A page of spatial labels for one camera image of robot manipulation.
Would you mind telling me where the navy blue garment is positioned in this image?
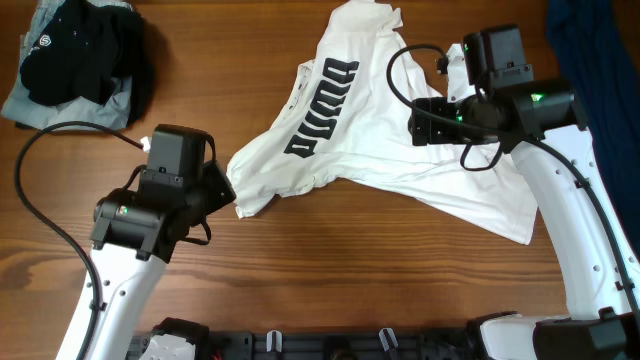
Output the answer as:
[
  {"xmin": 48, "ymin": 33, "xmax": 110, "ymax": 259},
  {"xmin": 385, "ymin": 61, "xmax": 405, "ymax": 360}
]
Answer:
[{"xmin": 546, "ymin": 0, "xmax": 639, "ymax": 252}]

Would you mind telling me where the black garment with logo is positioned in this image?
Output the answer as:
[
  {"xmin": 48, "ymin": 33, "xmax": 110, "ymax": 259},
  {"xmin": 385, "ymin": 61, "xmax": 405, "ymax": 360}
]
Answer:
[{"xmin": 18, "ymin": 0, "xmax": 155, "ymax": 128}]

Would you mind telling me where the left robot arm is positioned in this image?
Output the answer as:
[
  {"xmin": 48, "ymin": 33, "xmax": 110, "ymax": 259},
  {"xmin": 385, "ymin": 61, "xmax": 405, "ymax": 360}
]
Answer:
[{"xmin": 57, "ymin": 124, "xmax": 236, "ymax": 359}]

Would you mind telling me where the light blue folded garment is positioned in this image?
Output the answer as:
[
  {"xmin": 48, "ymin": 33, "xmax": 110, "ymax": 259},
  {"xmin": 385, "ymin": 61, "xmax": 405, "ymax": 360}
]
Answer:
[{"xmin": 1, "ymin": 0, "xmax": 133, "ymax": 130}]

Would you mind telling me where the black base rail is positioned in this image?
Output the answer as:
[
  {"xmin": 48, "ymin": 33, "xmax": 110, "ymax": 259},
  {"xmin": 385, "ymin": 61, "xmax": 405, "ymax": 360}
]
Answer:
[{"xmin": 125, "ymin": 318, "xmax": 486, "ymax": 360}]

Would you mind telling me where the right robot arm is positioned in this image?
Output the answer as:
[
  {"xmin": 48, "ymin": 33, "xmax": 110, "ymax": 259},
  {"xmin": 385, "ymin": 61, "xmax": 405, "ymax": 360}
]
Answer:
[{"xmin": 409, "ymin": 25, "xmax": 639, "ymax": 359}]

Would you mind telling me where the white Puma t-shirt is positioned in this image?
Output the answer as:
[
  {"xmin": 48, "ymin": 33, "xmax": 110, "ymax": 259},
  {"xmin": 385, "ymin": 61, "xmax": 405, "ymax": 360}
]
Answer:
[{"xmin": 227, "ymin": 1, "xmax": 537, "ymax": 244}]

